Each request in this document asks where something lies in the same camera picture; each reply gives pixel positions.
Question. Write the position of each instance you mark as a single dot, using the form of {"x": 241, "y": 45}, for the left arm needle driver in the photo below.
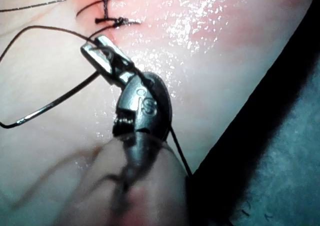
{"x": 147, "y": 103}

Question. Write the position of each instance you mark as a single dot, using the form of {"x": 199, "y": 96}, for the left arm needle driver jaw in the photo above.
{"x": 117, "y": 55}
{"x": 98, "y": 60}

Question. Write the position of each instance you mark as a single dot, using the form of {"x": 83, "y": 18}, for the black thread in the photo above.
{"x": 180, "y": 153}

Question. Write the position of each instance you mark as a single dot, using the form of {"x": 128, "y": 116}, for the curved steel needle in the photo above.
{"x": 35, "y": 114}

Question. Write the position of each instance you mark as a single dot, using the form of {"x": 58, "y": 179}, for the dark left arm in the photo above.
{"x": 150, "y": 186}

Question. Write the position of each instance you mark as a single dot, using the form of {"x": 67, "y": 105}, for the black stitching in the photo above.
{"x": 106, "y": 7}

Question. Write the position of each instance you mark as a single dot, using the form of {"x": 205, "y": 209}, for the tissue pad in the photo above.
{"x": 212, "y": 73}

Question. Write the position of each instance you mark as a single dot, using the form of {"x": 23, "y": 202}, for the blue-green cloth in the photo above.
{"x": 275, "y": 161}

